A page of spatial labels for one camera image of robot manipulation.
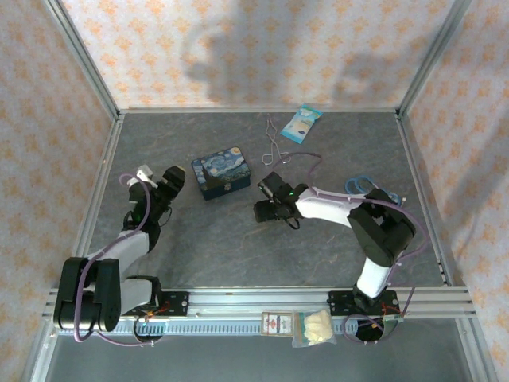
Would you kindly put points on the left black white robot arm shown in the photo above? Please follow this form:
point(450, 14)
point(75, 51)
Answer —
point(103, 294)

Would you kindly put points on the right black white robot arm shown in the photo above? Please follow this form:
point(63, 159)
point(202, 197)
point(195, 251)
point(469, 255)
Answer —
point(326, 207)

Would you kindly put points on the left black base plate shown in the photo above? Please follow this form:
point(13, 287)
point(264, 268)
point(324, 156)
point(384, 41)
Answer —
point(177, 302)

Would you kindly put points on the small brass padlock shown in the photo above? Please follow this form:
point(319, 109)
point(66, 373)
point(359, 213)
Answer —
point(227, 188)

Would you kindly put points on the light blue snack packet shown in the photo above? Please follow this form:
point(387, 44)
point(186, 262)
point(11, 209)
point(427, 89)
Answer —
point(301, 124)

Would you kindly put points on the red white card packet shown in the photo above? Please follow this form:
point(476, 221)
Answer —
point(277, 324)

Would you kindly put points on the starry night print tin box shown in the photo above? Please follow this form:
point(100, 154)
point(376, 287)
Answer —
point(220, 169)

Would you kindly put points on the clear bag of white pieces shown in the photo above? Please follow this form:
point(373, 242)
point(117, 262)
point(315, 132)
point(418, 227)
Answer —
point(316, 326)

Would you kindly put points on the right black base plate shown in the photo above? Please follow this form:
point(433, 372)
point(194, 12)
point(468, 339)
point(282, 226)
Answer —
point(340, 302)

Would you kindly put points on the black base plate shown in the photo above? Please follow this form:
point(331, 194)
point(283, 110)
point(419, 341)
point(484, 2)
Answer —
point(340, 302)
point(177, 302)

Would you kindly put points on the aluminium frame post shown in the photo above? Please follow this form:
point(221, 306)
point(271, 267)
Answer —
point(85, 63)
point(431, 55)

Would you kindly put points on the aluminium table edge rail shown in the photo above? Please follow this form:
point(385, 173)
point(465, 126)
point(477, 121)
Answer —
point(93, 199)
point(238, 109)
point(421, 191)

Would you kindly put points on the aluminium mounting rail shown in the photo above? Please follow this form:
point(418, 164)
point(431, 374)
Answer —
point(254, 300)

